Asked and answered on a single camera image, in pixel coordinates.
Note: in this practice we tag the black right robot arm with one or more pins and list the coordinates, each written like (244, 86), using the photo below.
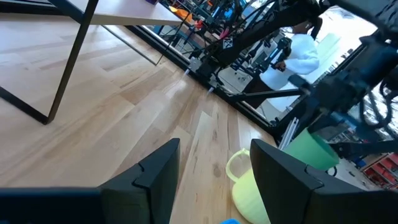
(264, 25)

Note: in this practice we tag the white tube bundle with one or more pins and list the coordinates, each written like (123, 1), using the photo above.
(289, 133)

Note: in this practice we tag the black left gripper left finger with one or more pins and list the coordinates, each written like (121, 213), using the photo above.
(149, 189)

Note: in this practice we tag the orange object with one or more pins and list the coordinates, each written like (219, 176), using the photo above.
(182, 13)

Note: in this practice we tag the teal knitted towel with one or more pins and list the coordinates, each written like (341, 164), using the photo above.
(230, 221)

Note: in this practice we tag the person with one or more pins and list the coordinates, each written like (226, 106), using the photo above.
(298, 59)

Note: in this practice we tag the mint green plastic cup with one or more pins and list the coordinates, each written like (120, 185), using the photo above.
(311, 152)

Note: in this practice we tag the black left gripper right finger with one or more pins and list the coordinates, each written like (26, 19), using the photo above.
(286, 193)

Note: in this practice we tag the wooden shelf black metal frame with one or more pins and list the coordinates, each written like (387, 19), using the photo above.
(124, 12)

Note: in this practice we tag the red storage rack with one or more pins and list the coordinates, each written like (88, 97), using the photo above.
(382, 171)

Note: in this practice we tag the pale yellow-green mug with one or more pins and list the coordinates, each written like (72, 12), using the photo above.
(248, 199)

